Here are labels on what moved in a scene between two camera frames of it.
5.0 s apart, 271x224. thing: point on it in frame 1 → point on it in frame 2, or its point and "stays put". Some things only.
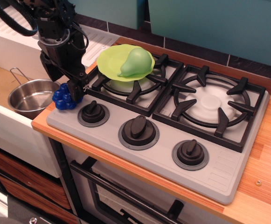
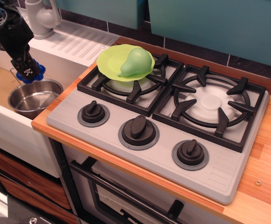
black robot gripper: (68, 56) → (15, 38)
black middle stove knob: (138, 133) stays put
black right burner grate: (222, 107) stays put
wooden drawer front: (28, 177) stays put
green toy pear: (138, 62) stays put
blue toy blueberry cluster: (63, 99) → (42, 70)
